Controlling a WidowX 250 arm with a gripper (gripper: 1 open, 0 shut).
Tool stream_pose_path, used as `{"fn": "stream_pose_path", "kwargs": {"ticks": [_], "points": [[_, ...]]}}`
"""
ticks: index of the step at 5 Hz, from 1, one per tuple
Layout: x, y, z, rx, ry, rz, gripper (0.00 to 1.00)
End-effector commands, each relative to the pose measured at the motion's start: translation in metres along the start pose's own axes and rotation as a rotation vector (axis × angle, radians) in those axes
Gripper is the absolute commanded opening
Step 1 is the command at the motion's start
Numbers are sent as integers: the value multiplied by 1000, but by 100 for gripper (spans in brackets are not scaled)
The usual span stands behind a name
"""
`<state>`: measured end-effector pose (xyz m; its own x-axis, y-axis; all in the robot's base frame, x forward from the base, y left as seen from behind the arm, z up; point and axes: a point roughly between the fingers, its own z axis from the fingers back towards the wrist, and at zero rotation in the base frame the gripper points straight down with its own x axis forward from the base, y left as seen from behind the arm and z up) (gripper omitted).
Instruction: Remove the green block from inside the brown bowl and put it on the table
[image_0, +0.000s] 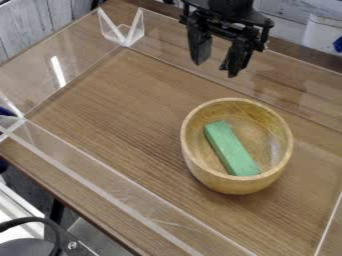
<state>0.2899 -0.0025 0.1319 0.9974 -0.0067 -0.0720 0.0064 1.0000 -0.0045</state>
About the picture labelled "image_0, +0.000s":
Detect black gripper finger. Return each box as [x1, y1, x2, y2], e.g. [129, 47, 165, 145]
[188, 19, 213, 65]
[220, 37, 254, 78]

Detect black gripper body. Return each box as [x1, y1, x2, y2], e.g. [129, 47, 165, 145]
[180, 0, 274, 52]

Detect green rectangular block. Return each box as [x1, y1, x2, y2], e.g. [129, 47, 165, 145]
[204, 121, 261, 176]

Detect brown wooden bowl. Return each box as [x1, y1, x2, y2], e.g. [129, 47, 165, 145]
[181, 98, 294, 195]

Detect blue object at right edge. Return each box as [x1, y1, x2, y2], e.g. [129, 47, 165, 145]
[333, 36, 342, 53]

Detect clear acrylic barrier walls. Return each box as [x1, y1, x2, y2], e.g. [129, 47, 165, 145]
[0, 2, 342, 256]

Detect black table leg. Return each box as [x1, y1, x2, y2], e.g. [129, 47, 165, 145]
[50, 199, 66, 224]

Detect grey metal base plate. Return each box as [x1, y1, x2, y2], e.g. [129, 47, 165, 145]
[43, 219, 99, 256]

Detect black cable loop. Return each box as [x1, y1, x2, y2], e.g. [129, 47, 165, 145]
[0, 216, 63, 256]

